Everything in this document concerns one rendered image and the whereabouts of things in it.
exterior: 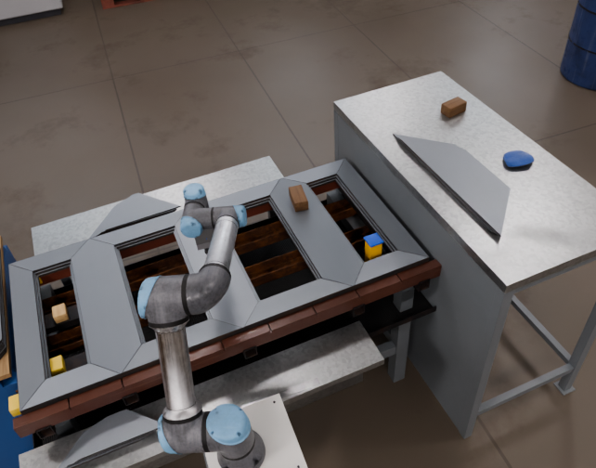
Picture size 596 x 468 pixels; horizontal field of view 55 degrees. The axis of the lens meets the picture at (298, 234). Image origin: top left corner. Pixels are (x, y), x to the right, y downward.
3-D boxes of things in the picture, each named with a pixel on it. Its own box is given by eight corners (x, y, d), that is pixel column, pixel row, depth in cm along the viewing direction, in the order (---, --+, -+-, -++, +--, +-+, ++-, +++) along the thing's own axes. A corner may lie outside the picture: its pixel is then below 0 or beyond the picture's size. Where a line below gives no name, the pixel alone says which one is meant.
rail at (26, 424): (19, 427, 194) (12, 419, 190) (434, 268, 233) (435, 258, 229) (20, 437, 191) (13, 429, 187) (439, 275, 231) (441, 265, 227)
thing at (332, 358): (21, 459, 198) (19, 454, 196) (359, 325, 230) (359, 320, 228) (26, 513, 185) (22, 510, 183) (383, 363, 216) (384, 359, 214)
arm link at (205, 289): (223, 289, 154) (243, 194, 194) (183, 292, 155) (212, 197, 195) (231, 320, 160) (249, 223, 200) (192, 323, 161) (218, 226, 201)
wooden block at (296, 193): (289, 195, 260) (288, 187, 257) (302, 192, 261) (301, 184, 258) (295, 212, 252) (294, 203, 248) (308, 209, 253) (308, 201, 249)
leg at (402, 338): (387, 372, 288) (394, 283, 241) (397, 369, 289) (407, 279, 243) (394, 383, 284) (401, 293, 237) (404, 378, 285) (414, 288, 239)
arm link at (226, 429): (253, 458, 170) (245, 438, 161) (209, 460, 171) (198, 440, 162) (256, 420, 179) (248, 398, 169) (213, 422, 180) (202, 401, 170)
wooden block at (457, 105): (448, 118, 260) (450, 109, 257) (440, 112, 264) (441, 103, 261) (465, 110, 264) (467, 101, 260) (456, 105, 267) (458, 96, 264)
